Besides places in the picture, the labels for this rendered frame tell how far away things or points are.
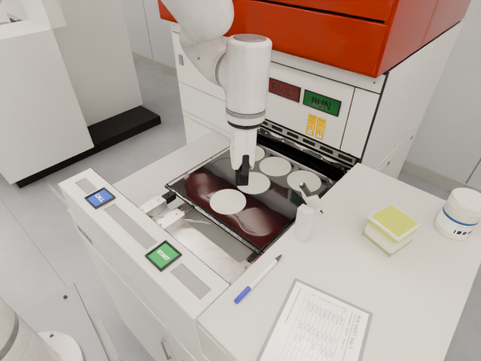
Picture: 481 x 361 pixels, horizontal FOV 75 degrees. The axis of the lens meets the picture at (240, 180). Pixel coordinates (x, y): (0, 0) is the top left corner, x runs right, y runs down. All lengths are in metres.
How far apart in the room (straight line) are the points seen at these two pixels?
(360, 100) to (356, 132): 0.09
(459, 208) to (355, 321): 0.33
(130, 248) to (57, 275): 1.35
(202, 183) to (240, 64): 0.45
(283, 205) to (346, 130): 0.28
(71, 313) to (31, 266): 1.35
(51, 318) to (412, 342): 0.72
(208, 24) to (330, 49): 0.40
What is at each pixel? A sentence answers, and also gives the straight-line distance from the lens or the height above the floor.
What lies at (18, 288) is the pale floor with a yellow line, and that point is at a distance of 2.11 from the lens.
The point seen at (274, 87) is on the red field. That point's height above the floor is 1.10.
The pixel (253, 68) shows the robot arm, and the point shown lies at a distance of 0.59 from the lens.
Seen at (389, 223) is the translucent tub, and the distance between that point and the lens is 0.71.
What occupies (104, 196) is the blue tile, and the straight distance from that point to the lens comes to 0.86.
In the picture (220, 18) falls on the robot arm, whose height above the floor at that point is 1.39.
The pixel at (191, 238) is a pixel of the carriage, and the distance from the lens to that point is 0.82.
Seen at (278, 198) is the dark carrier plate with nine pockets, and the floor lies 0.90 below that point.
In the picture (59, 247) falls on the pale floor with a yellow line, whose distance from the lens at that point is 2.19.
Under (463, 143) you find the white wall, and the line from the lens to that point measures 2.52.
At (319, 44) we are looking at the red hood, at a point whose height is 1.27.
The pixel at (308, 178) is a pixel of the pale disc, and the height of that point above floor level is 0.90.
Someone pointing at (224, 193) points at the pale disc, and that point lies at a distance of 0.90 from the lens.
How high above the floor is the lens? 1.51
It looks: 40 degrees down
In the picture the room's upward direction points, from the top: straight up
